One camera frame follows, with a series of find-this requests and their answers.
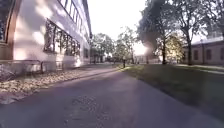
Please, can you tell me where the large white building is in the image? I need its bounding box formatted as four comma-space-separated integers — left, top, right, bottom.
0, 0, 94, 73

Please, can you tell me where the leaf-strewn ground strip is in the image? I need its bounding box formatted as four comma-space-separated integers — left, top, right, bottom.
0, 66, 94, 105

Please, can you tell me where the row of trees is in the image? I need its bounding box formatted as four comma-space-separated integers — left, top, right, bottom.
136, 0, 224, 66

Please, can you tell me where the grass area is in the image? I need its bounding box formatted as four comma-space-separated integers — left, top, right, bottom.
118, 63, 224, 118

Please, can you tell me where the distant group of trees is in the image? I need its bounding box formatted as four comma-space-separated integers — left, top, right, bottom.
90, 26, 138, 65

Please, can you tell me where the grey asphalt path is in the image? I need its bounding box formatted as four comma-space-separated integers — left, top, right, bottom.
0, 64, 224, 128

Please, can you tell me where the dark post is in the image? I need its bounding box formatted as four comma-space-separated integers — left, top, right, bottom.
122, 56, 127, 69

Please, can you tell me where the low brick building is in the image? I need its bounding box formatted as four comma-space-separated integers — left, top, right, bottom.
181, 31, 224, 66

